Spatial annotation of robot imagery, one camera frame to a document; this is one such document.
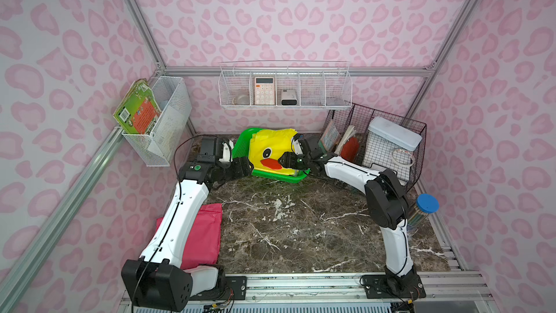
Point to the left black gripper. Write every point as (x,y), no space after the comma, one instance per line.
(242,167)

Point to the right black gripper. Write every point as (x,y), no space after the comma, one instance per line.
(289,159)

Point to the yellow duck raincoat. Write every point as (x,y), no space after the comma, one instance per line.
(266,147)

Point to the magenta raincoat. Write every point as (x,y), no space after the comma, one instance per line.
(203,244)

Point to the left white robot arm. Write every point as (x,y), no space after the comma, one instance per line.
(156,279)

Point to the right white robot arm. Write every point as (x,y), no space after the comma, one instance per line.
(385,196)

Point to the green plastic basket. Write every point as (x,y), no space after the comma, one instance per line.
(241,149)

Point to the colourful picture book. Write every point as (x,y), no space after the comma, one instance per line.
(330,137)

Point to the red white booklet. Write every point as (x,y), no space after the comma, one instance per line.
(348,145)

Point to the small grey white device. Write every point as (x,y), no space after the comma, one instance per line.
(288,97)

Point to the white round dish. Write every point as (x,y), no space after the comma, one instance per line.
(242,99)

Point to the white paper sheet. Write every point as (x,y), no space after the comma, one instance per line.
(167,133)

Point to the pink white calculator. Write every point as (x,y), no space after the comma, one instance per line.
(264,91)

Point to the white plastic lidded box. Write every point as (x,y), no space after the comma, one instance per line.
(391,146)

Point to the green red book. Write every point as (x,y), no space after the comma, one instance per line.
(138,112)

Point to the blue lid clear jar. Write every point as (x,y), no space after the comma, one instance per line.
(424,205)

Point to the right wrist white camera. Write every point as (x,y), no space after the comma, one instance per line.
(296,145)

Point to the wrist white camera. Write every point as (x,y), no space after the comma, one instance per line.
(296,145)
(227,149)

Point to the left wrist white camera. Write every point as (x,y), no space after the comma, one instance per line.
(227,149)

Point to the white wire wall basket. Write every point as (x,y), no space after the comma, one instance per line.
(168,91)

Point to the white wire shelf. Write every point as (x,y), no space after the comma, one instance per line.
(318,84)

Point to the black wire organizer rack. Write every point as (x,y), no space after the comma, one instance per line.
(360,116)

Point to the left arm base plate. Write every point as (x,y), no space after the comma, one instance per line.
(235,284)

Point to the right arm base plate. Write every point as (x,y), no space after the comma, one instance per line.
(408,287)

